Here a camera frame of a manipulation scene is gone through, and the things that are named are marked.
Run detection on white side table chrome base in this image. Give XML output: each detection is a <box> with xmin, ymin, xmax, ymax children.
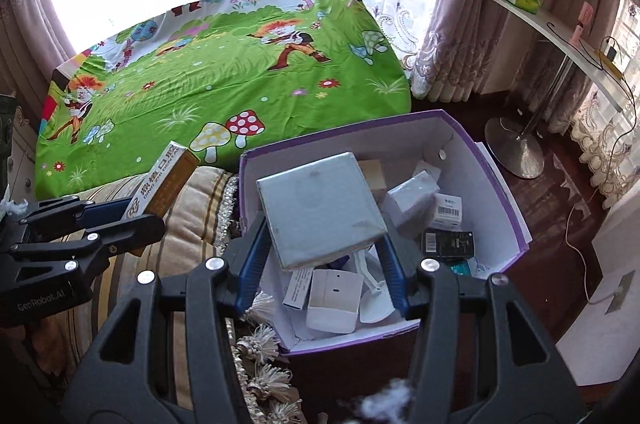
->
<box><xmin>482</xmin><ymin>0</ymin><xmax>640</xmax><ymax>112</ymax></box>

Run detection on cream lace curtain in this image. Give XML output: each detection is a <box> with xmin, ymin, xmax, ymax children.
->
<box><xmin>570</xmin><ymin>84</ymin><xmax>640</xmax><ymax>210</ymax></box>

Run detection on orange yellow carton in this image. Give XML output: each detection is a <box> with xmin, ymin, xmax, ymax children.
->
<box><xmin>125</xmin><ymin>140</ymin><xmax>202</xmax><ymax>221</ymax></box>

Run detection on white cotton fluff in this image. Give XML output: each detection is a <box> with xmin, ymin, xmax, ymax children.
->
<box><xmin>350</xmin><ymin>379</ymin><xmax>418</xmax><ymax>424</ymax></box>

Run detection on yellow device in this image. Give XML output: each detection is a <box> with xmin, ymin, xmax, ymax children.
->
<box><xmin>597</xmin><ymin>36</ymin><xmax>626</xmax><ymax>80</ymax></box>

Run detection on grey socket plate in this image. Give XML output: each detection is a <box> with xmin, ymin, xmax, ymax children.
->
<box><xmin>604</xmin><ymin>270</ymin><xmax>637</xmax><ymax>316</ymax></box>

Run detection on brown carton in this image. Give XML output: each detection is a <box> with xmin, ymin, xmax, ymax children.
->
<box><xmin>357</xmin><ymin>159</ymin><xmax>386</xmax><ymax>190</ymax></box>

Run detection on silver carton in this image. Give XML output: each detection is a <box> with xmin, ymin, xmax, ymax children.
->
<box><xmin>256</xmin><ymin>150</ymin><xmax>390</xmax><ymax>271</ymax></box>

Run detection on pink comb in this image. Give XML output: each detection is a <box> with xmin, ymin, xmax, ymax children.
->
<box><xmin>570</xmin><ymin>1</ymin><xmax>596</xmax><ymax>42</ymax></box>

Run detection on white cable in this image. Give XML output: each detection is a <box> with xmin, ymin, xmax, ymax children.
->
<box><xmin>565</xmin><ymin>184</ymin><xmax>621</xmax><ymax>305</ymax></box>

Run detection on white carton with barcode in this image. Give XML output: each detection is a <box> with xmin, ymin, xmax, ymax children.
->
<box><xmin>432</xmin><ymin>193</ymin><xmax>463</xmax><ymax>232</ymax></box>

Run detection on white cube carton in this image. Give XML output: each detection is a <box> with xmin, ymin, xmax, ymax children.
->
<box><xmin>382</xmin><ymin>171</ymin><xmax>443</xmax><ymax>240</ymax></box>

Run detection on teal white carton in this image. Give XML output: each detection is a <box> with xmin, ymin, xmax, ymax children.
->
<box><xmin>447</xmin><ymin>258</ymin><xmax>481</xmax><ymax>277</ymax></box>

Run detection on cream carved dresser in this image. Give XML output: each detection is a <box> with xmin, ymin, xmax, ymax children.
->
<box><xmin>0</xmin><ymin>91</ymin><xmax>53</xmax><ymax>205</ymax></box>

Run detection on purple cardboard box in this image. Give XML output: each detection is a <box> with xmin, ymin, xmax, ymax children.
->
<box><xmin>237</xmin><ymin>109</ymin><xmax>533</xmax><ymax>357</ymax></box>

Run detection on striped beige cushion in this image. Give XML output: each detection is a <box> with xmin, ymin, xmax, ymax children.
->
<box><xmin>30</xmin><ymin>165</ymin><xmax>306</xmax><ymax>424</ymax></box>

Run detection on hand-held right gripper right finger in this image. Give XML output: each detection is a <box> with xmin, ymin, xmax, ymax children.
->
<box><xmin>375</xmin><ymin>229</ymin><xmax>586</xmax><ymax>424</ymax></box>

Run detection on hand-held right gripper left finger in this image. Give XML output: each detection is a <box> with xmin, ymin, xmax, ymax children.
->
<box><xmin>62</xmin><ymin>216</ymin><xmax>273</xmax><ymax>424</ymax></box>

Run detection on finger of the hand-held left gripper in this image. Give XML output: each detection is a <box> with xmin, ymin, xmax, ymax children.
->
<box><xmin>20</xmin><ymin>198</ymin><xmax>132</xmax><ymax>230</ymax></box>
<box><xmin>10</xmin><ymin>213</ymin><xmax>167</xmax><ymax>277</ymax></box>

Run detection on green cartoon printed bed sheet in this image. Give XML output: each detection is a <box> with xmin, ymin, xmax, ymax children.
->
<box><xmin>34</xmin><ymin>0</ymin><xmax>413</xmax><ymax>200</ymax></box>

